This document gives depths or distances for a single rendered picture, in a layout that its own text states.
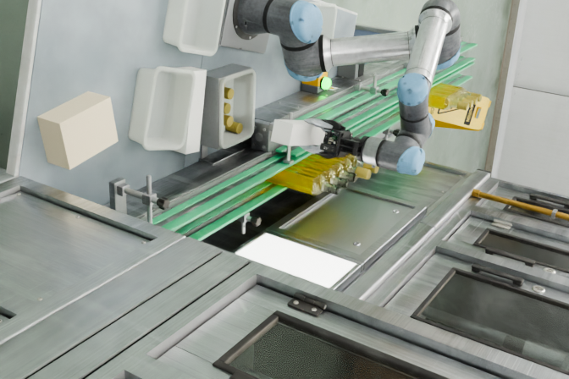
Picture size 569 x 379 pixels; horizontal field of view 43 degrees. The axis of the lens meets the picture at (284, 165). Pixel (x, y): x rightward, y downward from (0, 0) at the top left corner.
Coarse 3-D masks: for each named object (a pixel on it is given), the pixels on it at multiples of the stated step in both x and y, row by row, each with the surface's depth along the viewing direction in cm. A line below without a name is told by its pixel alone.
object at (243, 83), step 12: (240, 72) 214; (252, 72) 219; (228, 84) 222; (240, 84) 224; (252, 84) 222; (240, 96) 225; (252, 96) 223; (240, 108) 227; (252, 108) 225; (240, 120) 228; (252, 120) 226; (228, 132) 226; (252, 132) 228; (228, 144) 218
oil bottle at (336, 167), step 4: (312, 156) 238; (304, 160) 235; (308, 160) 234; (312, 160) 235; (316, 160) 235; (320, 160) 235; (324, 160) 235; (328, 160) 235; (320, 164) 232; (324, 164) 232; (328, 164) 232; (332, 164) 232; (336, 164) 232; (340, 164) 233; (332, 168) 230; (336, 168) 230; (340, 168) 231; (336, 172) 230; (340, 172) 231
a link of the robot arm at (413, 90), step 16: (432, 0) 204; (448, 0) 205; (432, 16) 200; (448, 16) 200; (432, 32) 195; (416, 48) 193; (432, 48) 192; (416, 64) 188; (432, 64) 189; (400, 80) 182; (416, 80) 181; (432, 80) 187; (400, 96) 182; (416, 96) 180; (400, 112) 187; (416, 112) 183
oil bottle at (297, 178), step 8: (288, 168) 228; (296, 168) 228; (280, 176) 227; (288, 176) 226; (296, 176) 224; (304, 176) 223; (312, 176) 223; (320, 176) 223; (280, 184) 228; (288, 184) 227; (296, 184) 225; (304, 184) 223; (312, 184) 222; (320, 184) 221; (312, 192) 222; (320, 192) 222
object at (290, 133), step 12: (276, 120) 196; (288, 120) 200; (300, 120) 207; (276, 132) 196; (288, 132) 194; (300, 132) 198; (312, 132) 204; (324, 132) 210; (288, 144) 194; (300, 144) 199; (312, 144) 206
